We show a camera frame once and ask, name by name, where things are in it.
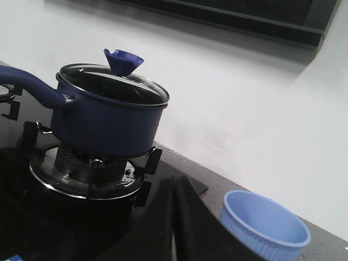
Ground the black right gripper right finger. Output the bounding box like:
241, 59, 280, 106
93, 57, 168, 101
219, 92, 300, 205
173, 176, 263, 260

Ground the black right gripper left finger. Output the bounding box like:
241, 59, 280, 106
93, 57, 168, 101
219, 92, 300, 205
97, 178, 173, 261

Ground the glass lid with blue knob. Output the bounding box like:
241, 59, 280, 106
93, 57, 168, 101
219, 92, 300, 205
58, 48, 170, 107

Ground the black burner with pot support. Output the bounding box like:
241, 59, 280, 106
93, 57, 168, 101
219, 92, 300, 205
19, 121, 162, 207

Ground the light blue ribbed cup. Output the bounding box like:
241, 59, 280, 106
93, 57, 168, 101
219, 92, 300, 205
220, 190, 311, 260

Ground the black glass gas stove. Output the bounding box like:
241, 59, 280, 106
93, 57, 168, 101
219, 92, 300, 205
1, 90, 208, 260

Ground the dark blue saucepan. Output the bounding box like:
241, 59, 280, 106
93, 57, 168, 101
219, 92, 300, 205
1, 66, 168, 158

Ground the blue energy label sticker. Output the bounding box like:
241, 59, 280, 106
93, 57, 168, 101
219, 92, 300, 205
2, 254, 24, 261

